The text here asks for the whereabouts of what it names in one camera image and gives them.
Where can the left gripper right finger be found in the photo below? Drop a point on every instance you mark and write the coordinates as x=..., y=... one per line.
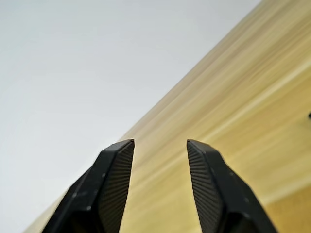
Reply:
x=218, y=191

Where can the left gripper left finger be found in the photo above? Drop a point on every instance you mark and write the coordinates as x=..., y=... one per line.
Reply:
x=102, y=191

